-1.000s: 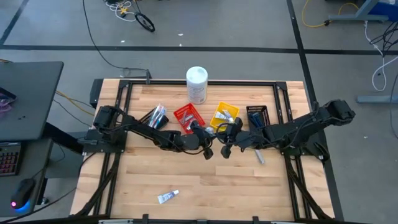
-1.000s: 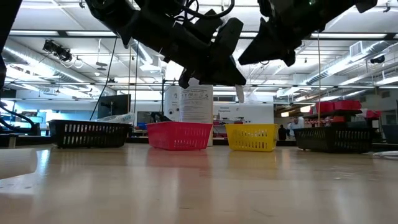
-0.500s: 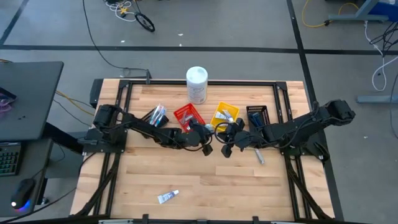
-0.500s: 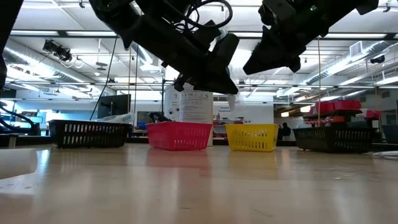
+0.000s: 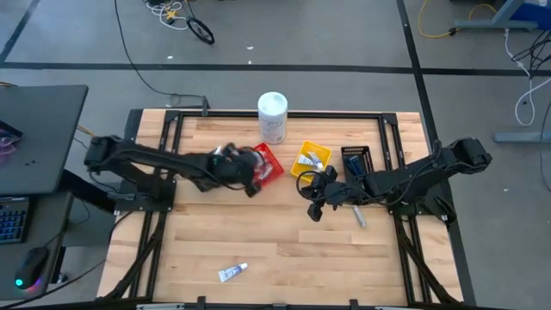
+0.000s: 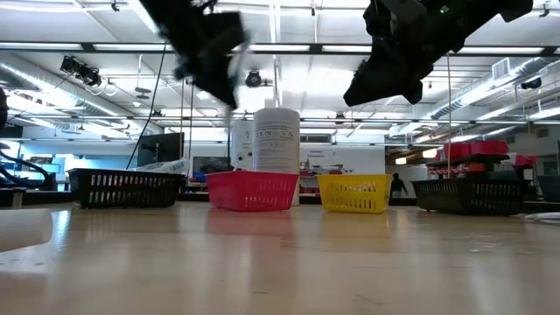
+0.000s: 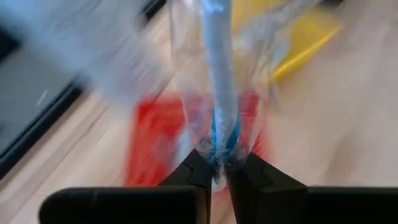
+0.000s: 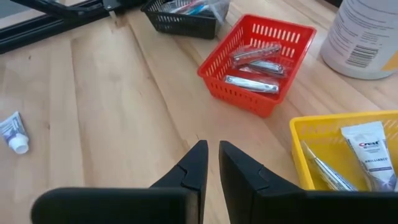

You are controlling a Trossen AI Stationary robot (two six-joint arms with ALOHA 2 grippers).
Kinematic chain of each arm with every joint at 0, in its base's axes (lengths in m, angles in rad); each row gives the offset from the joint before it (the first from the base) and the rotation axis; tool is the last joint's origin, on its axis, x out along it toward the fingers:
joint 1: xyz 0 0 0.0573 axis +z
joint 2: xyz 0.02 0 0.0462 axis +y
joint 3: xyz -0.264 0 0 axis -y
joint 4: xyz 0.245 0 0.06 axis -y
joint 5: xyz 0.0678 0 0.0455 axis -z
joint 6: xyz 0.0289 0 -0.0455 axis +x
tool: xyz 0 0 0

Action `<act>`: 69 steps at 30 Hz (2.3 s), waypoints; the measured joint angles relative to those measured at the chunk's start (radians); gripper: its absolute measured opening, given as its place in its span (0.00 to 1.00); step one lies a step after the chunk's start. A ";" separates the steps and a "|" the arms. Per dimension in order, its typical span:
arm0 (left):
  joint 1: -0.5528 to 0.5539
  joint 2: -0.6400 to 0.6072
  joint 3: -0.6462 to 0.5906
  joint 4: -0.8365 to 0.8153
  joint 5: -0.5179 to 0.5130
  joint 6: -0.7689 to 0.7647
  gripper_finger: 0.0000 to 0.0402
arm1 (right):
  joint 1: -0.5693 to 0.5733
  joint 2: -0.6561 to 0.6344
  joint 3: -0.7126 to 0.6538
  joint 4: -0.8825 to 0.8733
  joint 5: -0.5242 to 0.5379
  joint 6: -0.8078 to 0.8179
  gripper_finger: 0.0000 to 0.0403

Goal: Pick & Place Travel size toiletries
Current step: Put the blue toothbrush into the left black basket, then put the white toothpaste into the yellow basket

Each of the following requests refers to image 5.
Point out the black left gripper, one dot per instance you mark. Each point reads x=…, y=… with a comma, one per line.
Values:
x=237, y=168

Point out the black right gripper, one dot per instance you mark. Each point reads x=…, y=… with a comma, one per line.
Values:
x=329, y=191

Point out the white narrow sachet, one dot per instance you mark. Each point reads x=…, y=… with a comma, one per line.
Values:
x=266, y=172

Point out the silver narrow sachet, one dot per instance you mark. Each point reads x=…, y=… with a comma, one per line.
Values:
x=360, y=217

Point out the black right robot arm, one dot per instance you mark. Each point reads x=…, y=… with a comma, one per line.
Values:
x=413, y=176

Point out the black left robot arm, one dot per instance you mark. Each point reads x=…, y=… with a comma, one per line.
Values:
x=150, y=159

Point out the red plastic mesh basket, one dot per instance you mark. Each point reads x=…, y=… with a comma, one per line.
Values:
x=275, y=165

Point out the yellow plastic mesh basket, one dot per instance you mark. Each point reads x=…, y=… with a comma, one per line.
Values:
x=323, y=150

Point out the black plastic mesh basket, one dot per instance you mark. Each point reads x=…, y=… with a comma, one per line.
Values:
x=367, y=157

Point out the white wipes canister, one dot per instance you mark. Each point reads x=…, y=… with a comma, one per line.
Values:
x=272, y=116

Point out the black wheel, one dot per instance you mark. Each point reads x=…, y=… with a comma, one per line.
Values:
x=206, y=38

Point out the grey desk foot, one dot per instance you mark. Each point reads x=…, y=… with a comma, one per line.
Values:
x=521, y=137

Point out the dark grey desk shelf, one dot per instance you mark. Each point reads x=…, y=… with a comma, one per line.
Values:
x=47, y=224

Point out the black desk top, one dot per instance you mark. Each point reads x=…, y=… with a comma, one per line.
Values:
x=39, y=138

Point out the black computer mouse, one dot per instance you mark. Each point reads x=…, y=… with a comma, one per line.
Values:
x=32, y=267

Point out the black backlit keyboard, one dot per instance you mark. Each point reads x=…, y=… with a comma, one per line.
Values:
x=13, y=221

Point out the desk with blue-grey legs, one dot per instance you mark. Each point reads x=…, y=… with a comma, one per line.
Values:
x=495, y=23

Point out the black aluminium table frame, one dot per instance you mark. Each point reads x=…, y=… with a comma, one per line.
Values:
x=224, y=114

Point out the black clamp post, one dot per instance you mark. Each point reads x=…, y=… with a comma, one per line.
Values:
x=205, y=107

